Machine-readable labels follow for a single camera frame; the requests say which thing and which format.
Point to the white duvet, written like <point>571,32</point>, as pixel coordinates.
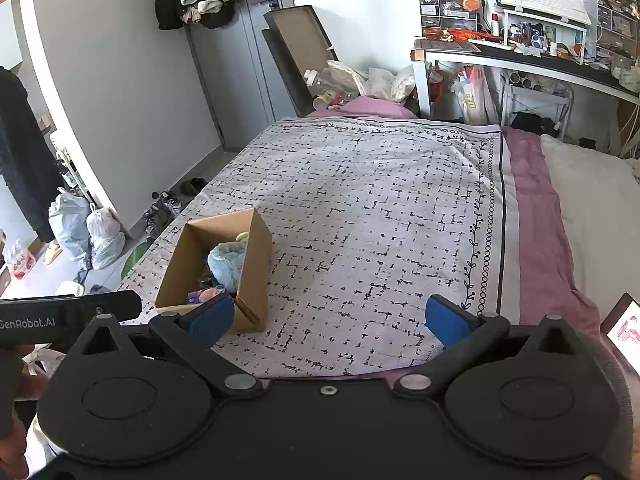
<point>595,210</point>

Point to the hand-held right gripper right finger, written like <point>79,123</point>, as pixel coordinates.
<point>447,320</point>

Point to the white monitor riser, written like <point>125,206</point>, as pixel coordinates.
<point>545,17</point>

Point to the paper cup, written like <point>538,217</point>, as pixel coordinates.
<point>324,101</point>

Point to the smartphone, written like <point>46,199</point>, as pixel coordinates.
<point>625,330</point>

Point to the grey door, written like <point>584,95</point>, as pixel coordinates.
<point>250,85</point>

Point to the green leaf floor mat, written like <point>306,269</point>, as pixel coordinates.
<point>131,260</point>

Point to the pink soft toy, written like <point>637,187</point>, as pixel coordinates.
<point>207,294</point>

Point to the grey drawer organiser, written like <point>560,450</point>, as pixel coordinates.
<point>450,15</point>

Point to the pile of plastic bags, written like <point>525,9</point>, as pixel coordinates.
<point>375,82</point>

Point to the yellow slipper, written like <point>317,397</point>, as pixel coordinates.
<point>52,254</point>

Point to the dark slipper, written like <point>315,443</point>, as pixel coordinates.
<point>201,184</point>
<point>189,187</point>

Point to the clear plastic bottle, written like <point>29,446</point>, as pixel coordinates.
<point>319,80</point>

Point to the clear drawer organiser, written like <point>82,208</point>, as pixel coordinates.
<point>617,20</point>

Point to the grey plastic bag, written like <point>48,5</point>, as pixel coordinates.
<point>70,225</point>

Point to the white black patterned blanket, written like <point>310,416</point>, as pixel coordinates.
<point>375,210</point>

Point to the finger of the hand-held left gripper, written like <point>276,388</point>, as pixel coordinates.
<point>122,302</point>

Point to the black hanging coat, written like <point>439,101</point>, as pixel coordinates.
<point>25,160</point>

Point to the blue fluffy plush toy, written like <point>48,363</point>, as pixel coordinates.
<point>225,265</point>

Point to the person's left hand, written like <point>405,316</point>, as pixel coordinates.
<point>12,455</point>

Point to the grey sneaker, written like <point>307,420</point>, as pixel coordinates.
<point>157,217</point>
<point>172,200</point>

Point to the pink bed sheet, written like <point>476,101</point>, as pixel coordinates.
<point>530,210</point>

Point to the red white plastic bag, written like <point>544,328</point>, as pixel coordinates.
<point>20,262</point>

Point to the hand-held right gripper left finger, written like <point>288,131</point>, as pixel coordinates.
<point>210,317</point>

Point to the white desk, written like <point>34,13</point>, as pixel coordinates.
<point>550,62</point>

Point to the brown cardboard box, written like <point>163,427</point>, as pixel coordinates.
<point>255,270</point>

